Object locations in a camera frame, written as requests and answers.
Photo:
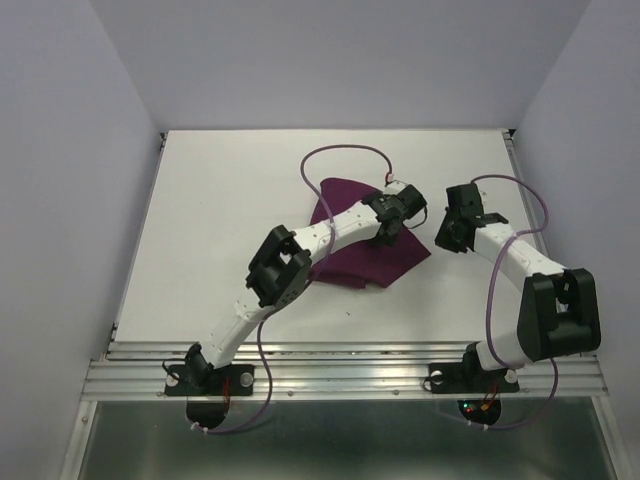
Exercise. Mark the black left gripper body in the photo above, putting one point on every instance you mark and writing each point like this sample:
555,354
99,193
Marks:
389,240

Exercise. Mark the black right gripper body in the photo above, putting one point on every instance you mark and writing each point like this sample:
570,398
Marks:
446,235

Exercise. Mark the purple cloth mat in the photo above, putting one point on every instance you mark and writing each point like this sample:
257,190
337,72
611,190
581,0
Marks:
365,262

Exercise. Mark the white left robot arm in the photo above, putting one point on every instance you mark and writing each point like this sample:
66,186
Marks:
368,239

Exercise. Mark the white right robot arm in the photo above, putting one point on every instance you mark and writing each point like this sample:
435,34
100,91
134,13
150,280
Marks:
558,313

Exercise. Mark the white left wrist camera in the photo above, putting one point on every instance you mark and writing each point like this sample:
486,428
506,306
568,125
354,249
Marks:
394,187

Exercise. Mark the aluminium right side rail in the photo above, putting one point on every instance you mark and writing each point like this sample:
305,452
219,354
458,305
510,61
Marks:
554,197

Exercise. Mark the aluminium rail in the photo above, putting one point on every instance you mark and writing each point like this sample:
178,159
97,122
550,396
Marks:
327,371
554,197

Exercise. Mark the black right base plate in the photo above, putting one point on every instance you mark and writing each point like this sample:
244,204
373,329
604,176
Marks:
477,391

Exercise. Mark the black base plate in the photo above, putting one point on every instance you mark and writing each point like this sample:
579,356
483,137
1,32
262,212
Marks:
477,391
208,393

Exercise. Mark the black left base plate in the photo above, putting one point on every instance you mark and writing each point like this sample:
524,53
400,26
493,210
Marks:
208,393

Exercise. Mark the aluminium front rail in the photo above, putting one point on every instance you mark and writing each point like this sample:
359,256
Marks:
327,371

